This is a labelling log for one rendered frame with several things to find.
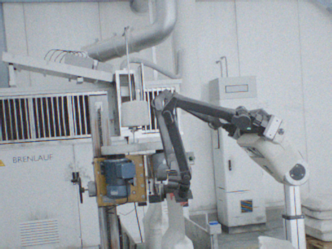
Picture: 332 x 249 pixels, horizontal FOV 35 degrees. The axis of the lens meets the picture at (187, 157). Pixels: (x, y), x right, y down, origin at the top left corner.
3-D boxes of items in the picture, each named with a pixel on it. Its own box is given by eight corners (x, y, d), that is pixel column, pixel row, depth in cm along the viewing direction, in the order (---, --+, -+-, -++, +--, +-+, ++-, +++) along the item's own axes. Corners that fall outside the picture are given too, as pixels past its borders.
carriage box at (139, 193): (148, 201, 348) (144, 154, 347) (96, 207, 341) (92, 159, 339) (142, 197, 372) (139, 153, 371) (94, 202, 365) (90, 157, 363)
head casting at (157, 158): (190, 190, 356) (187, 147, 354) (154, 194, 350) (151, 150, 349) (180, 187, 385) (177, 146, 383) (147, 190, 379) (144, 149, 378)
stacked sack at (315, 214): (354, 219, 576) (353, 206, 576) (317, 223, 571) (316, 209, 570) (330, 210, 642) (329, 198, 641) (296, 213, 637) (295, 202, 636)
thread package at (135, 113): (151, 126, 328) (149, 98, 327) (124, 128, 324) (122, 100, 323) (147, 126, 344) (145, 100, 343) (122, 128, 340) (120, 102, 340)
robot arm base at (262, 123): (269, 116, 272) (259, 137, 272) (255, 109, 271) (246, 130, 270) (275, 115, 264) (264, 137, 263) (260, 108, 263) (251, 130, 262)
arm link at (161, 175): (176, 160, 315) (173, 160, 323) (156, 161, 313) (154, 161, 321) (177, 180, 315) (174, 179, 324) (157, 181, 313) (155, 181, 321)
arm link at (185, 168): (170, 110, 261) (172, 102, 270) (160, 113, 262) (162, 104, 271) (192, 182, 280) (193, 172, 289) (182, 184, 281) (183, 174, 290)
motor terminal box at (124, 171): (137, 180, 324) (135, 162, 323) (122, 183, 317) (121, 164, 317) (130, 180, 330) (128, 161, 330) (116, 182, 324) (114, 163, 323)
